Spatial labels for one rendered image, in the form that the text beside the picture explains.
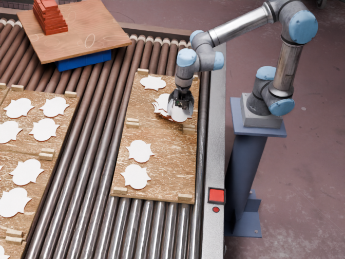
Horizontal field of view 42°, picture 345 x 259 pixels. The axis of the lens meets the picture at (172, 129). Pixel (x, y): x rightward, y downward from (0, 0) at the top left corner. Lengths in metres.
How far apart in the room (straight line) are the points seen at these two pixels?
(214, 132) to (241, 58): 2.20
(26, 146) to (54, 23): 0.76
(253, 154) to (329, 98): 1.77
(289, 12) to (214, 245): 0.97
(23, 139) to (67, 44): 0.62
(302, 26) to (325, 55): 2.83
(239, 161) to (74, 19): 1.24
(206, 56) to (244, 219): 1.46
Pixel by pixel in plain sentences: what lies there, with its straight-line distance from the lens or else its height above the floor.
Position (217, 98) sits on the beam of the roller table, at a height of 0.92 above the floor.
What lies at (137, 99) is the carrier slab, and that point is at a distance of 2.32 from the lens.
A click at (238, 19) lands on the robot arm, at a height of 1.47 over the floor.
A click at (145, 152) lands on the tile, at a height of 0.95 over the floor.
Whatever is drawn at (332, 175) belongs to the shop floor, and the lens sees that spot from 3.52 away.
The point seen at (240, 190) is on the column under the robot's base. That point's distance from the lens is 2.76.
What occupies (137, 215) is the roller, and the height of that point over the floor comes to 0.92.
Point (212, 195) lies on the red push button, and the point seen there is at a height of 0.93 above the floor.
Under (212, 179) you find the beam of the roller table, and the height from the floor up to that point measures 0.92.
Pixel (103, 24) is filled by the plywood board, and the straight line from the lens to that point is 2.67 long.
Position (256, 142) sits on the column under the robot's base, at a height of 0.76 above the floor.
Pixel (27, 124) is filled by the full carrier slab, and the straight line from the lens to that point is 2.22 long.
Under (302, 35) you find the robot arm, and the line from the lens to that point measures 1.90.
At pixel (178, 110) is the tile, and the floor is 1.06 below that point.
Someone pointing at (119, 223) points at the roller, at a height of 0.92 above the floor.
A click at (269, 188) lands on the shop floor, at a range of 3.27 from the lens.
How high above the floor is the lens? 2.46
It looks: 45 degrees down
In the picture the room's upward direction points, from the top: 7 degrees clockwise
